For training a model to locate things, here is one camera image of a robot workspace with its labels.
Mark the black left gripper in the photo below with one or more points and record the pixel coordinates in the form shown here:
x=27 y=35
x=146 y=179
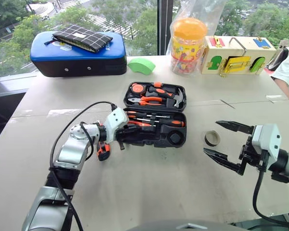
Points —
x=120 y=136

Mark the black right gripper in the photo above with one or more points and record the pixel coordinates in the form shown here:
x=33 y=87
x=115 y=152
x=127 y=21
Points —
x=253 y=156

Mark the black electrical tape roll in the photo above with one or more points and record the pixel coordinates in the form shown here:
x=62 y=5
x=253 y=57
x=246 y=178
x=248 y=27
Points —
x=208 y=142

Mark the orange black utility knife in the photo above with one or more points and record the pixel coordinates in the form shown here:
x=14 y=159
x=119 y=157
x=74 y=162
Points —
x=104 y=151

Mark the black plastic tool case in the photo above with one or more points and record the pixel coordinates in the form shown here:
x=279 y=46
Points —
x=175 y=113

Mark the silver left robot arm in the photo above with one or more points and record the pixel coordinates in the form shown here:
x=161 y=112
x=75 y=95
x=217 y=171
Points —
x=67 y=149

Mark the person bare forearm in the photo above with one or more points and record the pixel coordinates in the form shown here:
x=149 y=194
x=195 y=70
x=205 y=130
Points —
x=283 y=86

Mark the blue and black case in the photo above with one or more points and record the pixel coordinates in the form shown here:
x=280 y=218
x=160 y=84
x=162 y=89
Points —
x=74 y=62

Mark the orange voltage tester pen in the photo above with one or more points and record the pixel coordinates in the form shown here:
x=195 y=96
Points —
x=142 y=123

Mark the screwdriver with orange collar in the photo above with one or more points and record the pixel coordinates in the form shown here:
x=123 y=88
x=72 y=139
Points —
x=135 y=113

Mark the orange black tape measure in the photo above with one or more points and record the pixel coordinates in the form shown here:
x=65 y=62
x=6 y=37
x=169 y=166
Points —
x=137 y=88

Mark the green curved foam block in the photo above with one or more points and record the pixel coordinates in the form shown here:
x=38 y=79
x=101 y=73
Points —
x=140 y=65

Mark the red object behind table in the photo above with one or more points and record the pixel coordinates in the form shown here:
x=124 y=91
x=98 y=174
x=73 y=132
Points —
x=269 y=72

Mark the wooden latch lock box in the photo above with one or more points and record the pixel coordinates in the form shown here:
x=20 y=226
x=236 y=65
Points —
x=238 y=48

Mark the black bag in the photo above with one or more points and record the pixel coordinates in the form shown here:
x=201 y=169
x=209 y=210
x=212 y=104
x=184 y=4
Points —
x=278 y=59

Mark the orange lidded toy jar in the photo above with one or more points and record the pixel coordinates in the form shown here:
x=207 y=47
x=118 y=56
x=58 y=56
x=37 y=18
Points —
x=187 y=43

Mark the black checkered zip pouch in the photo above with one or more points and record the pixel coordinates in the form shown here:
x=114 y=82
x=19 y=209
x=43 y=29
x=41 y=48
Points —
x=84 y=36

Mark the clear plastic bag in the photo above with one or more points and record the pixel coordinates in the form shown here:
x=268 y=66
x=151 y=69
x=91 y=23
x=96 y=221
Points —
x=207 y=9

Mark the dark side furniture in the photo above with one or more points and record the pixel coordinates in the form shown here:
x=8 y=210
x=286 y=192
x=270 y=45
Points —
x=2 y=108

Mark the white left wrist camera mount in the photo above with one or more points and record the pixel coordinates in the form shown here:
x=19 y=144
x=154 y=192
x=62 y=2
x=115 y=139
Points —
x=115 y=120

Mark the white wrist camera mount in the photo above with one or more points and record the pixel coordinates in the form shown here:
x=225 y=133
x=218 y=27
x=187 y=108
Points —
x=115 y=120
x=267 y=139

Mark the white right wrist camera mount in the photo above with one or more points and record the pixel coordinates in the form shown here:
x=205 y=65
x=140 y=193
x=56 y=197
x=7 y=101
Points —
x=267 y=139

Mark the dark window frame post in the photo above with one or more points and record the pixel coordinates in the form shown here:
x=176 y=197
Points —
x=165 y=24

